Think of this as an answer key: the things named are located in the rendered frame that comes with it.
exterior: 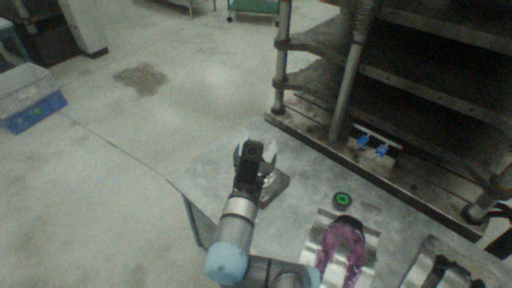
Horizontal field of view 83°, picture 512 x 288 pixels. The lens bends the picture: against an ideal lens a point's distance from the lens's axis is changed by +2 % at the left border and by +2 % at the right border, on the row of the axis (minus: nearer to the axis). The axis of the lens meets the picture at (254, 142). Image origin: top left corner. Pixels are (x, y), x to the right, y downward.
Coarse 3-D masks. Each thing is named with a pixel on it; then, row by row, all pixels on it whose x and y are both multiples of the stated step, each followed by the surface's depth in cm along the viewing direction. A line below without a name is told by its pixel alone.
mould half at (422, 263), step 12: (432, 240) 118; (420, 252) 109; (432, 252) 107; (444, 252) 115; (456, 252) 115; (420, 264) 105; (432, 264) 104; (468, 264) 111; (408, 276) 104; (420, 276) 103; (444, 276) 101; (456, 276) 101; (480, 276) 108
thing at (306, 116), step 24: (288, 96) 205; (288, 120) 185; (312, 120) 188; (312, 144) 175; (336, 144) 169; (360, 168) 158; (384, 168) 156; (408, 168) 156; (432, 168) 156; (456, 168) 156; (408, 192) 145; (432, 192) 145; (456, 192) 145; (480, 192) 145; (456, 216) 135
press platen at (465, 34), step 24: (288, 0) 138; (312, 0) 139; (336, 0) 133; (384, 0) 126; (408, 0) 125; (432, 0) 125; (456, 0) 125; (480, 0) 126; (504, 0) 126; (408, 24) 117; (432, 24) 112; (456, 24) 107; (480, 24) 107; (504, 24) 107; (504, 48) 100
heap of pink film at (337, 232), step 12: (336, 228) 118; (348, 228) 119; (324, 240) 113; (336, 240) 114; (348, 240) 115; (360, 240) 115; (324, 252) 109; (360, 252) 109; (324, 264) 108; (348, 264) 106; (360, 264) 106; (348, 276) 105; (360, 276) 104
